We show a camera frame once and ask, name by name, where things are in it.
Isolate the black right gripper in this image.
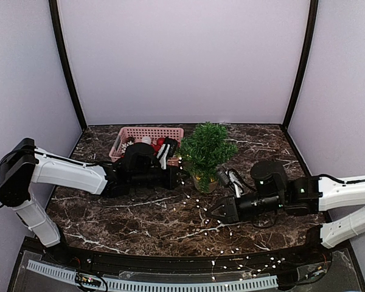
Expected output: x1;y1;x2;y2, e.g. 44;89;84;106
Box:
205;191;285;225

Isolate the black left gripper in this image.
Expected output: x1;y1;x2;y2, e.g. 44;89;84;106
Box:
130;164;190;190

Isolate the small green christmas tree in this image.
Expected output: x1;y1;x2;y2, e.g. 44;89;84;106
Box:
177;122;238;181

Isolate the fairy light string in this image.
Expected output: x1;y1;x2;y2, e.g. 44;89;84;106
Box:
178;155;288;282

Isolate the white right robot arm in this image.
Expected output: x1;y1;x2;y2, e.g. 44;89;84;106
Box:
206;161;365;264

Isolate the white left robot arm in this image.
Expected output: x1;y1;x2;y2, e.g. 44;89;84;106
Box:
0;138;187;265

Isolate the beige tree pot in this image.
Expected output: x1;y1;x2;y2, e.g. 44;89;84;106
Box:
192;176;218;193

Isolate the red ball ornament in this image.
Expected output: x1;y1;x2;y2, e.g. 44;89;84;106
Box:
155;137;165;151

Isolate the white ball ornament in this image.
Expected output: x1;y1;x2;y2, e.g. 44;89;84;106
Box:
141;136;152;145

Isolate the pink plastic basket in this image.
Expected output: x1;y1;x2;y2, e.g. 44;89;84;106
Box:
109;127;184;162

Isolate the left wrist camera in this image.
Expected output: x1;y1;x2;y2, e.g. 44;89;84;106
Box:
156;137;178;170

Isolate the white slotted cable duct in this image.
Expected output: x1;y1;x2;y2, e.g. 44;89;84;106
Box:
26;260;278;291

